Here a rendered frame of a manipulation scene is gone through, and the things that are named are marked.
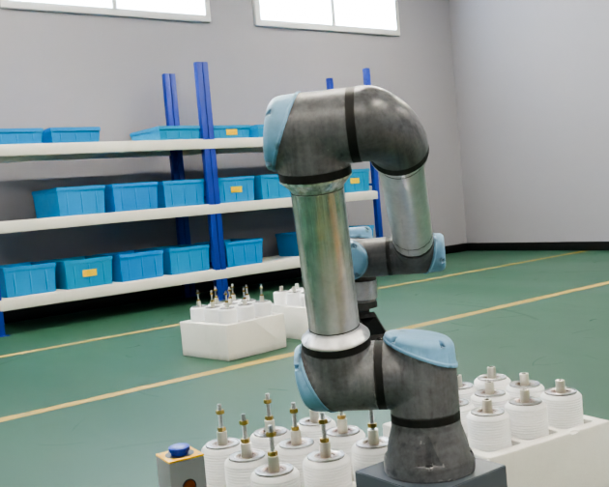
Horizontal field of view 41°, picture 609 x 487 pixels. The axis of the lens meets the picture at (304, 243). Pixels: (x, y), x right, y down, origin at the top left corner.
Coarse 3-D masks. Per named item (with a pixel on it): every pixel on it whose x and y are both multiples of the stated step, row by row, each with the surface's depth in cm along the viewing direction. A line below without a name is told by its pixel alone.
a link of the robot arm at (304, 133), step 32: (288, 96) 126; (320, 96) 124; (352, 96) 122; (288, 128) 123; (320, 128) 122; (352, 128) 121; (288, 160) 125; (320, 160) 124; (352, 160) 125; (320, 192) 126; (320, 224) 128; (320, 256) 129; (320, 288) 131; (352, 288) 133; (320, 320) 133; (352, 320) 134; (320, 352) 133; (352, 352) 133; (320, 384) 135; (352, 384) 134
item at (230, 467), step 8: (224, 464) 168; (232, 464) 166; (240, 464) 165; (248, 464) 165; (256, 464) 165; (264, 464) 166; (232, 472) 165; (240, 472) 164; (248, 472) 164; (232, 480) 166; (240, 480) 165; (248, 480) 165
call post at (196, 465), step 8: (200, 456) 152; (160, 464) 153; (168, 464) 149; (176, 464) 150; (184, 464) 150; (192, 464) 151; (200, 464) 152; (160, 472) 153; (168, 472) 149; (176, 472) 150; (184, 472) 150; (192, 472) 151; (200, 472) 152; (160, 480) 154; (168, 480) 150; (176, 480) 150; (184, 480) 150; (192, 480) 151; (200, 480) 152
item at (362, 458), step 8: (352, 448) 170; (360, 448) 168; (376, 448) 167; (384, 448) 167; (352, 456) 170; (360, 456) 167; (368, 456) 166; (376, 456) 166; (360, 464) 168; (368, 464) 166
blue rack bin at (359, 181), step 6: (366, 168) 772; (354, 174) 763; (360, 174) 768; (366, 174) 773; (348, 180) 760; (354, 180) 763; (360, 180) 768; (366, 180) 773; (348, 186) 760; (354, 186) 764; (360, 186) 768; (366, 186) 773
